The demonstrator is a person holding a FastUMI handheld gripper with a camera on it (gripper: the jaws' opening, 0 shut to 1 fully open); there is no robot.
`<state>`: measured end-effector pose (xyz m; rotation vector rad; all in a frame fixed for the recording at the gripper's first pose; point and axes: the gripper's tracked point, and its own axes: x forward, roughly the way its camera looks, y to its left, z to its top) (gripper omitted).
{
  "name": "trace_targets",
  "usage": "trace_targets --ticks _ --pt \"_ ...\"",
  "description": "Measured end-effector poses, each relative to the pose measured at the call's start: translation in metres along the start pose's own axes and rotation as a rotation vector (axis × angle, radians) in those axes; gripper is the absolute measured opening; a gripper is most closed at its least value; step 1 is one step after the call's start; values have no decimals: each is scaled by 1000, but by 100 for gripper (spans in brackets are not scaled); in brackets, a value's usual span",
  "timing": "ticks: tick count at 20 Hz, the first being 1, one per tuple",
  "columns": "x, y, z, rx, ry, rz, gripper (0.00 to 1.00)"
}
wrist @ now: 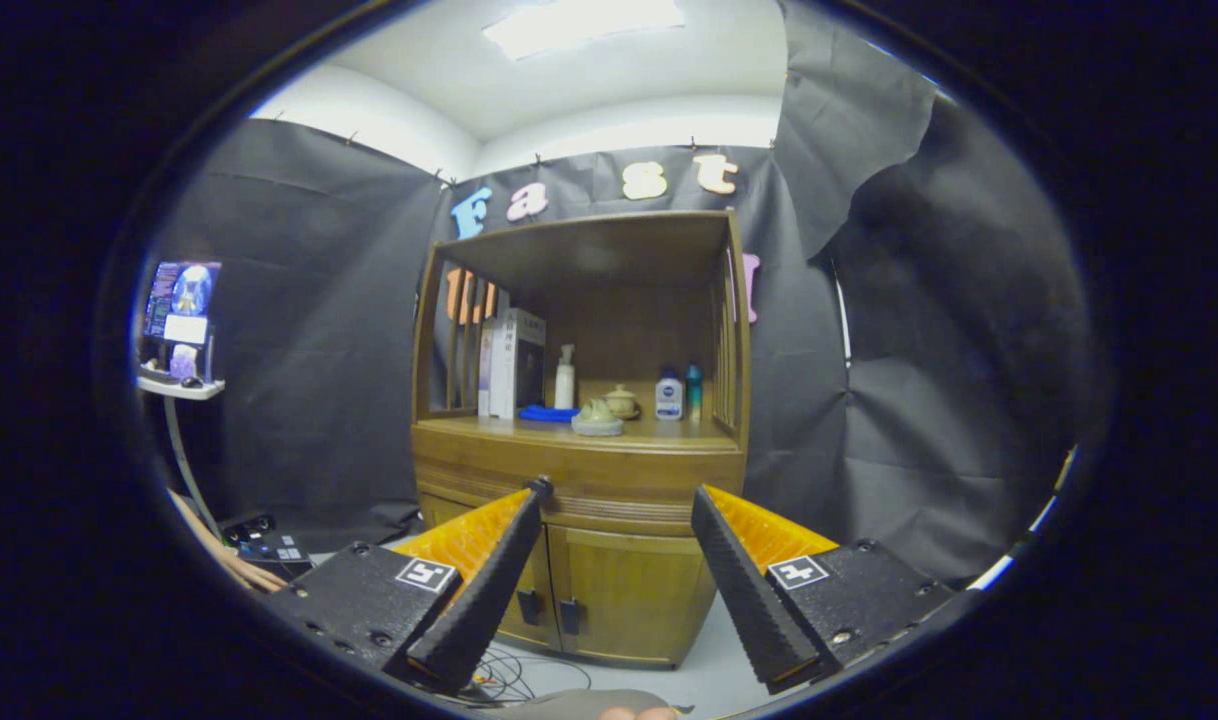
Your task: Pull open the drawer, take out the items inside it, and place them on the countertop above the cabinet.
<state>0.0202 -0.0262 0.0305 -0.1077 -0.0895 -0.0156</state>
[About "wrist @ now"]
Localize black backdrop cloth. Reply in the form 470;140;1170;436
139;0;1095;586

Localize tan wooden slats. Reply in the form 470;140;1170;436
167;488;285;593

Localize computer monitor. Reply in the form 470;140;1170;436
142;261;222;346

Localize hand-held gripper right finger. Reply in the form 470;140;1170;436
691;484;960;693

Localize wooden countertop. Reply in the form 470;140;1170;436
417;412;745;451

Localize white boxed book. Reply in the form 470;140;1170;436
489;308;547;420

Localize wooden cabinet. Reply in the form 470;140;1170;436
411;210;753;669

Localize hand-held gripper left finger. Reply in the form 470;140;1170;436
259;487;545;693

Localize wooden drawer with black knob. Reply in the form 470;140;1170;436
412;455;748;536

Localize black floor cables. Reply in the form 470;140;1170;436
459;645;595;706

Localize wooden cabinet door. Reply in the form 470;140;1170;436
547;522;718;669
421;495;560;649

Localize black control box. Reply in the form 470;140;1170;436
224;515;315;576

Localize white stand frame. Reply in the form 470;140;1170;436
969;445;1080;591

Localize pale green ceramic ornament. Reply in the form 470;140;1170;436
571;398;625;438

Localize person's grey clothing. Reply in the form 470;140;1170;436
489;688;685;720

